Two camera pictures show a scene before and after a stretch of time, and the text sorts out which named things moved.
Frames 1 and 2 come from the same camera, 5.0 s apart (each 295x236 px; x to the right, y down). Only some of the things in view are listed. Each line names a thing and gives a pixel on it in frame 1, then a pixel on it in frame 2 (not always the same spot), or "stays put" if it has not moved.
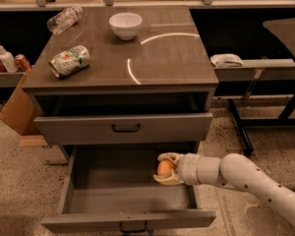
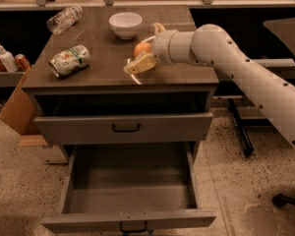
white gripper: [188, 169] to [161, 47]
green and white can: [70, 60] stays put
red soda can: [22, 62] stays put
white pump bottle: [7, 59] stays put
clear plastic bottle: [64, 19] stays put
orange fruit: [165, 167] to [142, 48]
